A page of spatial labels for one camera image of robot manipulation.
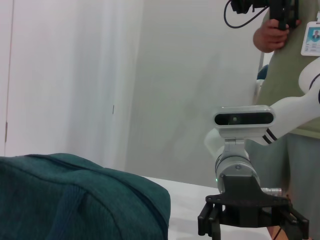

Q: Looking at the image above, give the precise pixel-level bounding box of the person in green shirt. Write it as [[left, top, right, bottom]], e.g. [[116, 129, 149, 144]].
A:
[[252, 0, 320, 240]]

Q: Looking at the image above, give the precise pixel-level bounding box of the dark teal insulated lunch bag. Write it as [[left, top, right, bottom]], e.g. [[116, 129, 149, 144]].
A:
[[0, 152, 172, 240]]

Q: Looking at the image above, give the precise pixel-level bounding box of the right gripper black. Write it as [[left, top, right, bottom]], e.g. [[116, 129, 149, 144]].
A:
[[197, 174, 311, 240]]

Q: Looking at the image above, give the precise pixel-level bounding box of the black video camera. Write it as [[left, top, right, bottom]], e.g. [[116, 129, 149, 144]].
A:
[[229, 0, 301, 32]]

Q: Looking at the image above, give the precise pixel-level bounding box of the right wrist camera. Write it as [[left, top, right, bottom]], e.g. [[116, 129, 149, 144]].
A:
[[213, 105, 276, 151]]

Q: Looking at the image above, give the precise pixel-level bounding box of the teal background object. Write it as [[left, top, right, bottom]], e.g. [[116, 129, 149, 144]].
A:
[[257, 64, 270, 81]]

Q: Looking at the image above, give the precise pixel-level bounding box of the person hand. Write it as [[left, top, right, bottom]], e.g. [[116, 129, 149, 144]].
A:
[[252, 18, 302, 54]]

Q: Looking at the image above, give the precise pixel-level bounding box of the white ID badge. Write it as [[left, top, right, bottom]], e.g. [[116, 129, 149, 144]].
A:
[[300, 9, 320, 57]]

